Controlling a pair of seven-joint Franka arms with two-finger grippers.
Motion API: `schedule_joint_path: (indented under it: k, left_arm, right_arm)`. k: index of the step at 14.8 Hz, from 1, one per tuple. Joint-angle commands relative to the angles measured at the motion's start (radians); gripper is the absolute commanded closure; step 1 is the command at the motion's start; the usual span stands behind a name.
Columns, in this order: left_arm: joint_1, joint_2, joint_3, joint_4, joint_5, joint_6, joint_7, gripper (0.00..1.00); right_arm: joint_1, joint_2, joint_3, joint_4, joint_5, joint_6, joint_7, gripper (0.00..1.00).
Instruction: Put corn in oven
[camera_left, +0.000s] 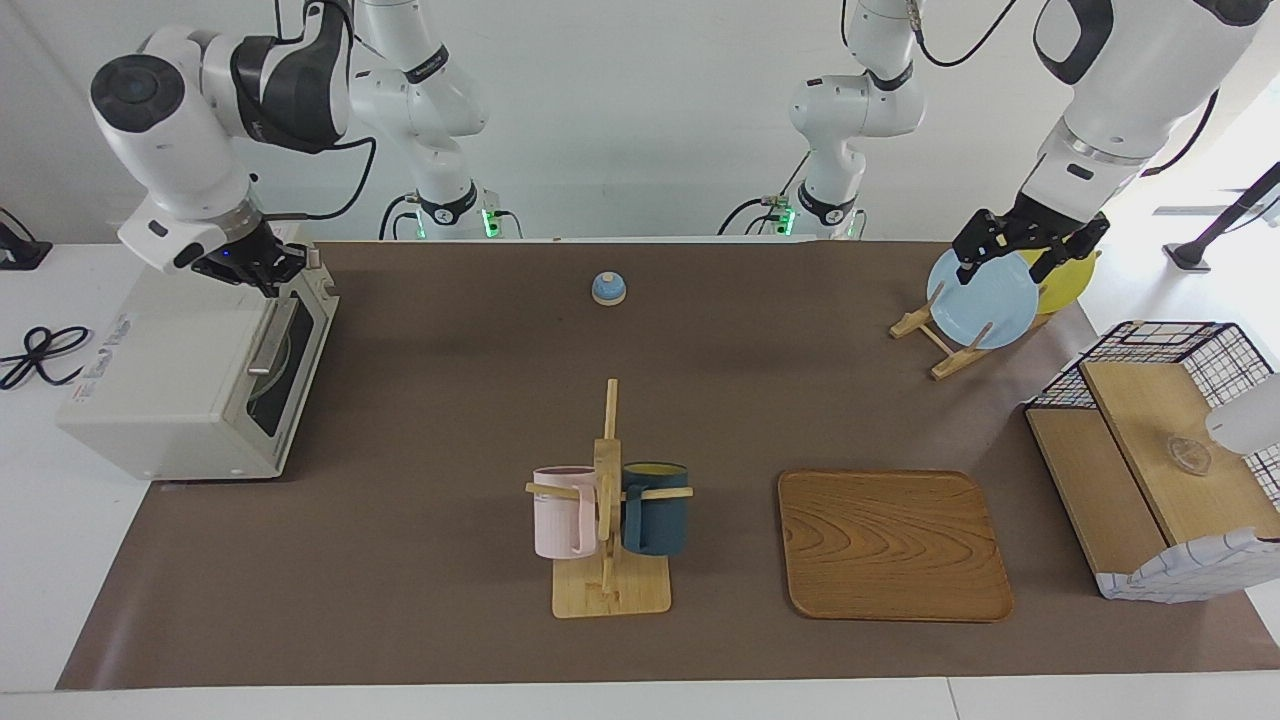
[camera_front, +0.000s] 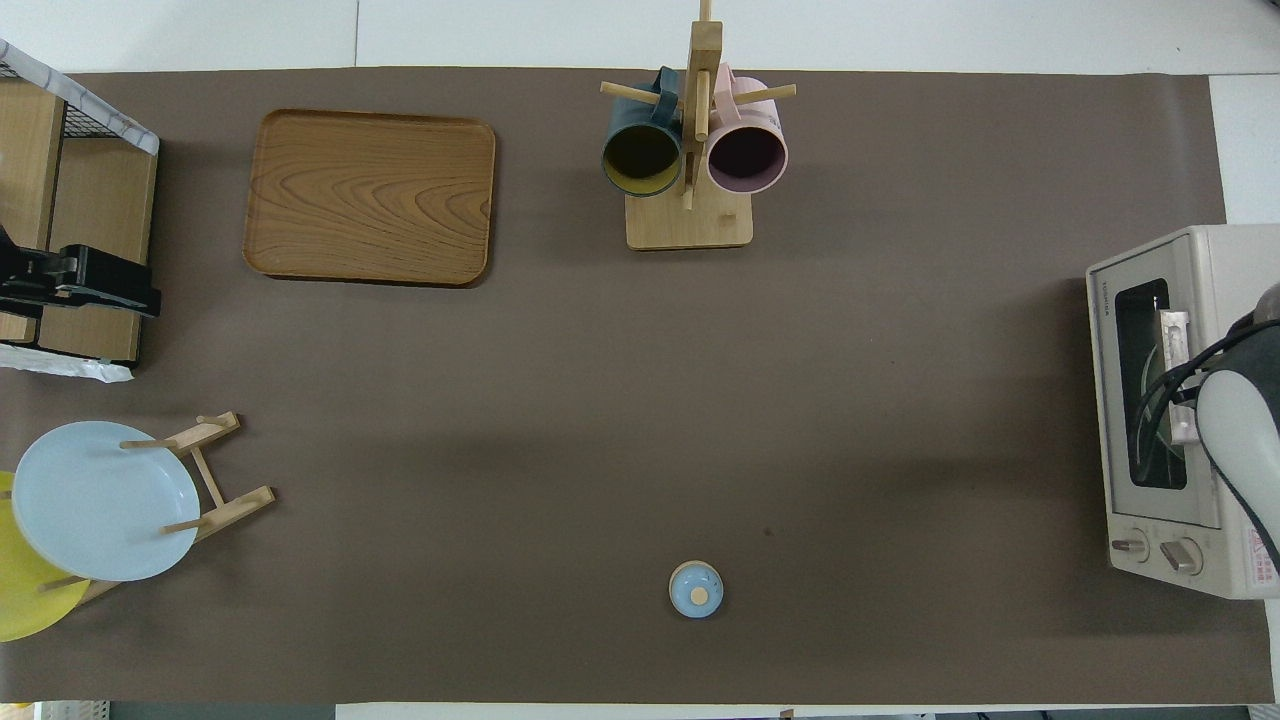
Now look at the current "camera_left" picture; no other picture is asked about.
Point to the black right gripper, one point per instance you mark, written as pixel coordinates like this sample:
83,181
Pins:
245,255

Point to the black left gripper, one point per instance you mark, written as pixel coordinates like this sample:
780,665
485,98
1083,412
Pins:
1050,222

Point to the mint green plate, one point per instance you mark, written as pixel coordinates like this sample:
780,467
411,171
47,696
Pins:
268,375

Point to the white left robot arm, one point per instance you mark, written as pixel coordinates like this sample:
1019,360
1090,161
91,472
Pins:
1130,90

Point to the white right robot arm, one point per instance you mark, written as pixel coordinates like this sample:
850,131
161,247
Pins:
170,150

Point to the white toaster oven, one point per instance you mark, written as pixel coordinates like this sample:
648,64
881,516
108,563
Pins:
160,380

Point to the light blue plate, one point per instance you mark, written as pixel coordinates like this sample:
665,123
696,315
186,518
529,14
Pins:
985,305

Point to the yellow plate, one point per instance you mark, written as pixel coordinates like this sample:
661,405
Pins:
1070,290

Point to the wooden plate rack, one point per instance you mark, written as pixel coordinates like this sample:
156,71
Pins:
945,362

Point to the black stand leg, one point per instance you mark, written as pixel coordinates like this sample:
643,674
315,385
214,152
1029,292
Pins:
1190,255

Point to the wooden two-tier shelf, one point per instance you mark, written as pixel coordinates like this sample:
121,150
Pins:
1140,420

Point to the black clamp base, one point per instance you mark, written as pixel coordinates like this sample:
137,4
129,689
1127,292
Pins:
25,255

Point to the small clear glass dish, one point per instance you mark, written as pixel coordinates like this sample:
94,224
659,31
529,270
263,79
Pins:
1190,457

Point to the white blurry cylinder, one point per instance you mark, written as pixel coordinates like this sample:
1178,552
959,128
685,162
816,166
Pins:
1250,420

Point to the brown table mat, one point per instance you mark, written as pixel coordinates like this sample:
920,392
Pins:
400,560

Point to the small blue call bell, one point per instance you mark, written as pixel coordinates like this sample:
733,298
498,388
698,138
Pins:
608,290

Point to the brown wooden tray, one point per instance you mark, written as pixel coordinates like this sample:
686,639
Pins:
830,560

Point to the pink mug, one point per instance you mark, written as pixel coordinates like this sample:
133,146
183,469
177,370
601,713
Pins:
560,520

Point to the dark teal mug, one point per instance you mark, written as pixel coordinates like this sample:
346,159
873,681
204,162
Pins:
660,525

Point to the wooden mug rack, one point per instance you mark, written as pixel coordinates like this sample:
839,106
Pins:
610,600

